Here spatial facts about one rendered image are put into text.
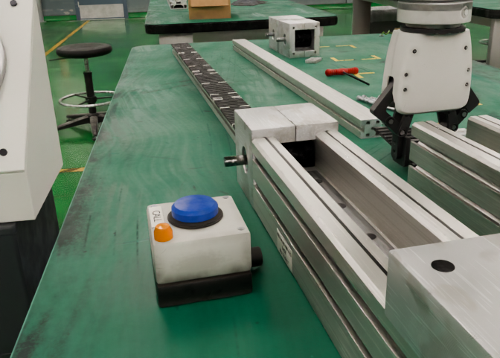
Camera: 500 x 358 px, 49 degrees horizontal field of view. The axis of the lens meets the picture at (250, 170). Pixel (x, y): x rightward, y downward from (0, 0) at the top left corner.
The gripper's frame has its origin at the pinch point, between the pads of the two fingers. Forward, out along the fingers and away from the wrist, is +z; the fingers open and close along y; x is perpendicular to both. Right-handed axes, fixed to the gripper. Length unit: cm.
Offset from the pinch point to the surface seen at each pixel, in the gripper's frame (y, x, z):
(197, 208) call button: 31.9, 18.8, -4.3
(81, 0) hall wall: 98, -1099, 43
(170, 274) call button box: 34.8, 21.7, -0.1
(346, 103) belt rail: 0.1, -24.4, 0.0
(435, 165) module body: 5.0, 11.2, -2.2
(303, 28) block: -14, -87, -5
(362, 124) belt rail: 1.7, -14.3, 0.7
